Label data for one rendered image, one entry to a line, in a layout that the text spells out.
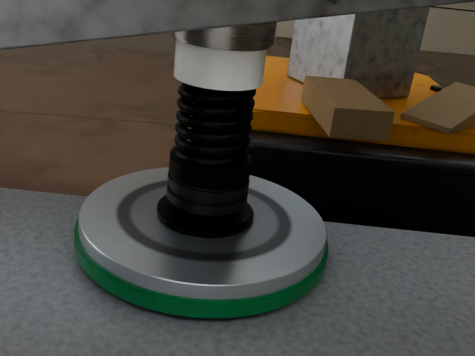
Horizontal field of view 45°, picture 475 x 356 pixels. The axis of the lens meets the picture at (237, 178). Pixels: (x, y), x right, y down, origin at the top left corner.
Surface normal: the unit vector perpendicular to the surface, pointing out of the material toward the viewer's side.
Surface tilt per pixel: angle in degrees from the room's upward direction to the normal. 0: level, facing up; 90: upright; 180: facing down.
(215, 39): 90
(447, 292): 0
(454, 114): 11
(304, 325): 0
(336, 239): 0
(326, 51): 90
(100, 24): 90
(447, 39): 90
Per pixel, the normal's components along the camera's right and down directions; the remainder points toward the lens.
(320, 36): -0.87, 0.11
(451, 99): -0.04, -0.85
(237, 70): 0.42, 0.40
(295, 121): -0.01, 0.40
